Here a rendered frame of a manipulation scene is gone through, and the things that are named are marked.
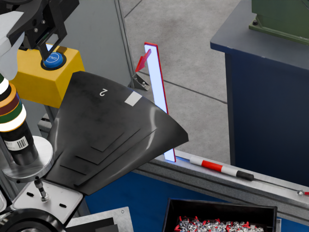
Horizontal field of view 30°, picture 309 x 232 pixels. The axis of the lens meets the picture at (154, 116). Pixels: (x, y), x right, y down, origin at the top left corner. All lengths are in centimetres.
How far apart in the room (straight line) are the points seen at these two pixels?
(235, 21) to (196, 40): 153
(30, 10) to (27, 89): 63
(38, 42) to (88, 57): 158
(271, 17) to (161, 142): 48
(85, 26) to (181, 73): 67
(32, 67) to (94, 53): 108
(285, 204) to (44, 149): 60
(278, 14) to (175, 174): 41
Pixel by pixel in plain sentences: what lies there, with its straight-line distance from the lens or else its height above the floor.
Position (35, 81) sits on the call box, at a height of 105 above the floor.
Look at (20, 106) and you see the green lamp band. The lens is 69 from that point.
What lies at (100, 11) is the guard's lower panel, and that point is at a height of 52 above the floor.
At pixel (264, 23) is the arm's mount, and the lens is 131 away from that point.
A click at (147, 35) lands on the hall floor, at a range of 295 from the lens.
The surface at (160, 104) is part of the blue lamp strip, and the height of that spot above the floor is 104.
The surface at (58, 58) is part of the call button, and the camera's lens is 121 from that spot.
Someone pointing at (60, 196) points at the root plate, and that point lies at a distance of 84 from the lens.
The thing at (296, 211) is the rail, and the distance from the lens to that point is 122.
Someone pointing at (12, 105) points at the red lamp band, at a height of 139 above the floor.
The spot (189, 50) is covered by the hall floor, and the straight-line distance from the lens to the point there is 282.
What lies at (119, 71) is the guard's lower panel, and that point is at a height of 17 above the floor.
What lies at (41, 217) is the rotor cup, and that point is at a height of 124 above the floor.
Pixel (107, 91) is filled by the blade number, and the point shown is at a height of 118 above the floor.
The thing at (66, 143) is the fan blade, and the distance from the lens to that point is 90.
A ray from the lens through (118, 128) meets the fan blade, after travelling 92.
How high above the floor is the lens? 184
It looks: 47 degrees down
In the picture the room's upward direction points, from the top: 11 degrees counter-clockwise
